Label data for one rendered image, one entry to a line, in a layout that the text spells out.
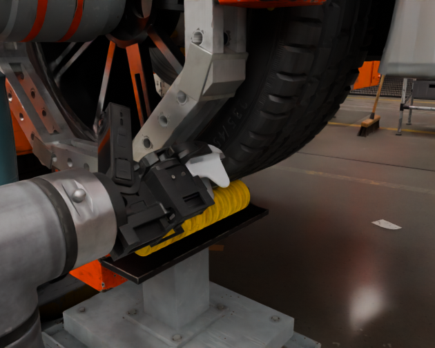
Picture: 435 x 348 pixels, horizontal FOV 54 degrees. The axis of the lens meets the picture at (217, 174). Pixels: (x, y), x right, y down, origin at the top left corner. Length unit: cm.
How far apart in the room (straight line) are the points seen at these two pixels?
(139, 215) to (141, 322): 52
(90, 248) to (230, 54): 25
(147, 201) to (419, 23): 34
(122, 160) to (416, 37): 33
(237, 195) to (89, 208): 41
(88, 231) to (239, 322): 60
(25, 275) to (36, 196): 6
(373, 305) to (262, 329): 62
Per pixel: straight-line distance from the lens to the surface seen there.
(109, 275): 72
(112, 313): 99
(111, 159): 45
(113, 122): 48
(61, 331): 110
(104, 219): 39
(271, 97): 52
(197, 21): 47
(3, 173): 72
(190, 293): 89
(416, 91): 413
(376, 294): 153
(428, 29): 51
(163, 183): 44
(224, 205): 72
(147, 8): 84
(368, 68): 285
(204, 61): 46
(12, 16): 57
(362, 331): 135
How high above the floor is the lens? 78
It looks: 17 degrees down
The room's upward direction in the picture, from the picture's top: straight up
